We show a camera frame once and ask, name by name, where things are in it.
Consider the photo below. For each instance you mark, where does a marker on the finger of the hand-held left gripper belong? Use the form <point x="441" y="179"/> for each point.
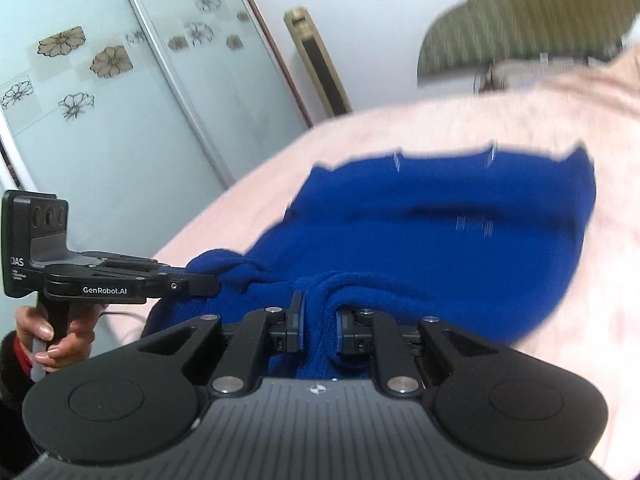
<point x="197" y="284"/>

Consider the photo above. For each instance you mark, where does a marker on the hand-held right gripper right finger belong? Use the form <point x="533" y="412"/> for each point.
<point x="341" y="332"/>

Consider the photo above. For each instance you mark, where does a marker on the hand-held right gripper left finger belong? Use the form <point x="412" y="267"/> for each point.
<point x="298" y="321"/>

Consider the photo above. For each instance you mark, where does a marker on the blue beaded sweater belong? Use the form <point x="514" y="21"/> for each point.
<point x="425" y="260"/>

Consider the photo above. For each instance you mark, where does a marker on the person's left forearm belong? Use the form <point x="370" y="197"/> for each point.
<point x="10" y="380"/>

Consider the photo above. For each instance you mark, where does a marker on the person's left hand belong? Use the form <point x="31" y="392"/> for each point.
<point x="75" y="345"/>

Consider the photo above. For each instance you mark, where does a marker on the floral glass wardrobe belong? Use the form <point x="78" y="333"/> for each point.
<point x="125" y="110"/>

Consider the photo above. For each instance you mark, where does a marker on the gold tower heater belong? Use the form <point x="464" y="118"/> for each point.
<point x="320" y="60"/>

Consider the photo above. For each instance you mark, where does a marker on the brown pillow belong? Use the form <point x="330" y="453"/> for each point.
<point x="487" y="77"/>

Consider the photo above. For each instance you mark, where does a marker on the pink floral bed sheet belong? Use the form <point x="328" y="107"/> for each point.
<point x="600" y="185"/>

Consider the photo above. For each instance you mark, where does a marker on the olive padded headboard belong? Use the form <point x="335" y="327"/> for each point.
<point x="525" y="10"/>

